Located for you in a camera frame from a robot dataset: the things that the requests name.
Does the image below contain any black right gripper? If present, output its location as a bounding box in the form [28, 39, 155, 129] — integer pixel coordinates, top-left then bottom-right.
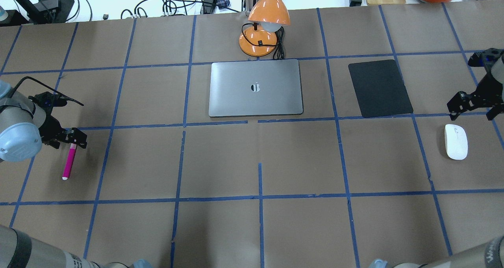
[447, 48, 504, 121]

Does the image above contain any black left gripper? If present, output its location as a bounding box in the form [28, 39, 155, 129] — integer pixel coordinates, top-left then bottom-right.
[30, 93, 87, 149]

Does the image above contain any pink marker pen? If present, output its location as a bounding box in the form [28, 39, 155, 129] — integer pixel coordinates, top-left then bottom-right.
[61, 143, 77, 181]

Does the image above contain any white computer mouse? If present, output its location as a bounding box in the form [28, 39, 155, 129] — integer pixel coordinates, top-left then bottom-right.
[444, 124, 468, 160]

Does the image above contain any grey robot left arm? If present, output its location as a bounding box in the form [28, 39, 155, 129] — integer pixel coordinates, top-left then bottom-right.
[0, 76, 87, 162]

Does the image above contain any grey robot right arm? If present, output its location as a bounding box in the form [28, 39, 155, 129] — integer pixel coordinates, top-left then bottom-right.
[447, 48, 504, 121]

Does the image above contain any black mousepad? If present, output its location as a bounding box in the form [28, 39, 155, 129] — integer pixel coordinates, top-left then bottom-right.
[348, 60, 413, 118]

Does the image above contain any silver closed laptop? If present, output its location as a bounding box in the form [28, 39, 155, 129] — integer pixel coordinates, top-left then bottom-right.
[208, 59, 304, 117]

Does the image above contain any orange desk lamp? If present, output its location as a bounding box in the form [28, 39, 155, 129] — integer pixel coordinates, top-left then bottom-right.
[238, 0, 291, 60]

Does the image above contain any black cable bundle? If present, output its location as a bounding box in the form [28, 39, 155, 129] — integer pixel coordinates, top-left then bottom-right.
[120, 0, 241, 19]

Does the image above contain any black lamp power cable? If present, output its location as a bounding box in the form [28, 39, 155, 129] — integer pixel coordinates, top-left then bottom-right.
[241, 22, 285, 60]

